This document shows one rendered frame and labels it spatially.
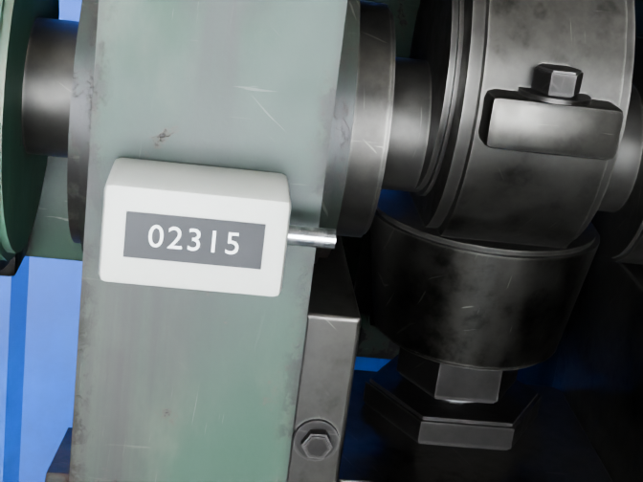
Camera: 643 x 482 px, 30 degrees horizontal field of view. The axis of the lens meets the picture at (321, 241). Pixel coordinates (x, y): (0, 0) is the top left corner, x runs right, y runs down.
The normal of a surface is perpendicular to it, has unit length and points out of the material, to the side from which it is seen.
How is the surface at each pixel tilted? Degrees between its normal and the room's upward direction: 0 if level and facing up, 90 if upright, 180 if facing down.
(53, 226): 90
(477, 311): 99
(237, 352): 90
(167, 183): 0
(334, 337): 90
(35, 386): 90
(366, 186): 107
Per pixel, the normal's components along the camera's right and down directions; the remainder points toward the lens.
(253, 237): 0.07, 0.32
